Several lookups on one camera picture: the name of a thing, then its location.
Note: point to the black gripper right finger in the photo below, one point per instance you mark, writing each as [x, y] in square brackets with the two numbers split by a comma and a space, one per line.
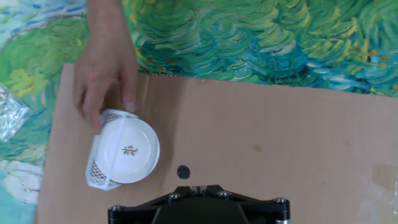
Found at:
[267, 211]

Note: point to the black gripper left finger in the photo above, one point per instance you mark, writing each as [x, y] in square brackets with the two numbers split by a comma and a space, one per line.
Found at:
[136, 213]

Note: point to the white plate with flower print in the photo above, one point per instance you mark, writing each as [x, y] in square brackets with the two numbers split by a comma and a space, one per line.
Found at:
[136, 155]

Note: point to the person's bare forearm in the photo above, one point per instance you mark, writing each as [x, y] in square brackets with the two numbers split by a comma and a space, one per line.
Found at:
[104, 18]

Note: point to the person's bare hand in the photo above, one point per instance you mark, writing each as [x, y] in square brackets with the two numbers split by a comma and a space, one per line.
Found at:
[102, 71]

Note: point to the brown cardboard sheet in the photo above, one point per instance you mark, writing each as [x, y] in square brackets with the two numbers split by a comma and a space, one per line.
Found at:
[264, 140]

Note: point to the clear plastic bag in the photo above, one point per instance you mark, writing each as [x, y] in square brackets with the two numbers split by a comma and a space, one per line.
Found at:
[11, 115]

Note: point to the painted landscape tablecloth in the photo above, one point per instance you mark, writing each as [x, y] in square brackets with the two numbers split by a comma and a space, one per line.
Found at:
[248, 37]

